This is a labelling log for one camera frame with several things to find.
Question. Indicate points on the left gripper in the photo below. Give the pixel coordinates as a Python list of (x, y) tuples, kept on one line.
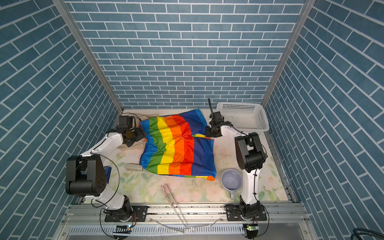
[(140, 133)]

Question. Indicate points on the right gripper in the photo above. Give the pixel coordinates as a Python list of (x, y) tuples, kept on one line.
[(207, 133)]

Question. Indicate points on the rainbow coloured shorts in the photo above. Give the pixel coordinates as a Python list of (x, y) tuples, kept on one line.
[(177, 145)]

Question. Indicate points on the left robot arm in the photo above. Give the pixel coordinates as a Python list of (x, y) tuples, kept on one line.
[(86, 176)]

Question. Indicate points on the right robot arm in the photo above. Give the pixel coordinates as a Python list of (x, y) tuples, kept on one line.
[(250, 154)]

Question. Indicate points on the white plastic basket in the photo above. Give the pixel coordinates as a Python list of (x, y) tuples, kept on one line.
[(245, 116)]

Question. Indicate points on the clear plastic tube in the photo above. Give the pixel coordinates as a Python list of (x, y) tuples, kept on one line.
[(133, 167)]

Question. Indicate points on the blue stapler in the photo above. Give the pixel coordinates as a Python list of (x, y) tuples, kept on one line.
[(108, 171)]

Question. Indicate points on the lavender mug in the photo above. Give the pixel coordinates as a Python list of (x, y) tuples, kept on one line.
[(232, 181)]

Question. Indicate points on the pink chopstick pair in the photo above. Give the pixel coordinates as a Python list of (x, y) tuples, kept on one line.
[(174, 201)]

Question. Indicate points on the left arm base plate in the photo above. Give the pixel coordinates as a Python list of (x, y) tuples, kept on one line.
[(136, 214)]

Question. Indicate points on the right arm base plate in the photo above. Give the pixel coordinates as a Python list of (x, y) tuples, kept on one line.
[(242, 212)]

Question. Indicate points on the white cable duct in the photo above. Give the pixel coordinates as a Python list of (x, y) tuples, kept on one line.
[(156, 230)]

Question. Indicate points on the aluminium front rail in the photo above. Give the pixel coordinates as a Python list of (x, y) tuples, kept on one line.
[(190, 214)]

